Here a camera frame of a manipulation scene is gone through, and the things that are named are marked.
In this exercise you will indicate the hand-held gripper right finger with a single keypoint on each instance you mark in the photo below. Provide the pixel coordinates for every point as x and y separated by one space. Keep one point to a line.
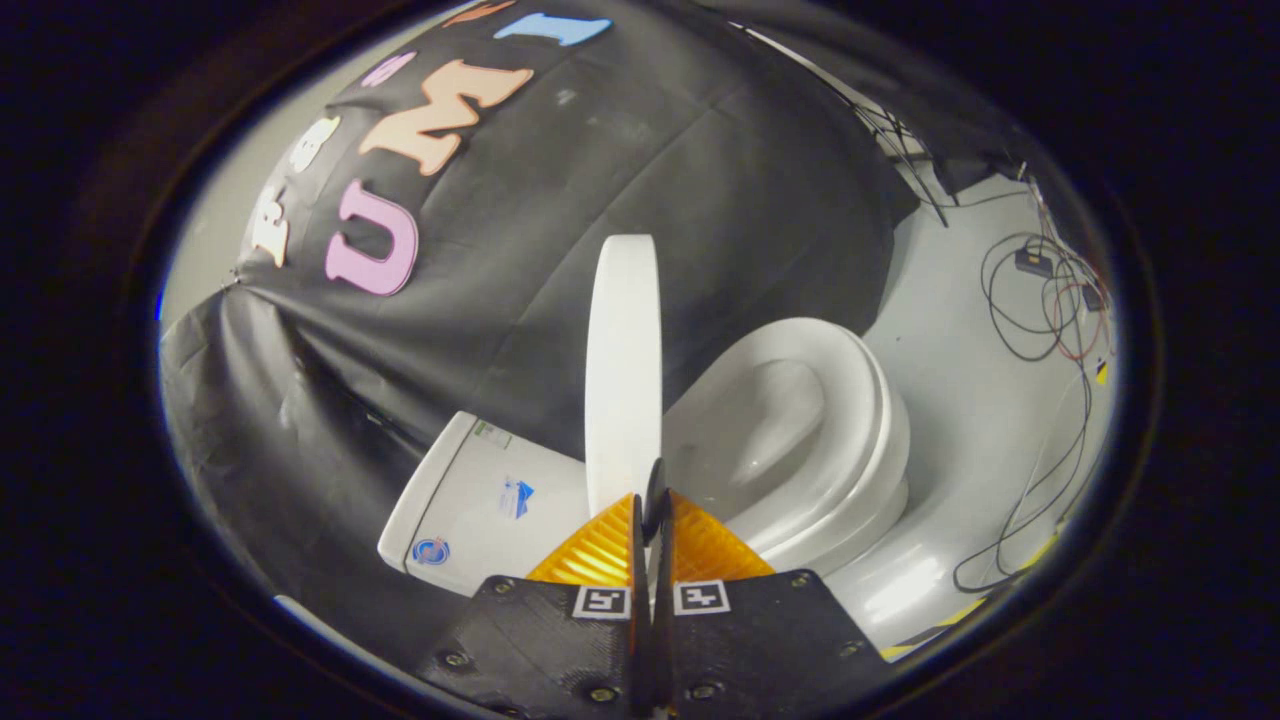
770 640

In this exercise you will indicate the white toilet lid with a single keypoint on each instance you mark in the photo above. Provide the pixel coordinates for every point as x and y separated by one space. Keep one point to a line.
622 380

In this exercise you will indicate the black power adapter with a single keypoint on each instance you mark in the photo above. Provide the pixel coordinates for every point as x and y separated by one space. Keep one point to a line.
1033 262

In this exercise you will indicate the white ceramic toilet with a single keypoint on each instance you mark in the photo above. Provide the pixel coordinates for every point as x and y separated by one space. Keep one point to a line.
800 430

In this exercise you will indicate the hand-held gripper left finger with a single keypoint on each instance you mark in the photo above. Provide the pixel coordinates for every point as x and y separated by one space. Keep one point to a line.
530 640

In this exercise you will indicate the black backdrop cloth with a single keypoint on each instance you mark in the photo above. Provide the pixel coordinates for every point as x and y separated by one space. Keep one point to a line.
620 150

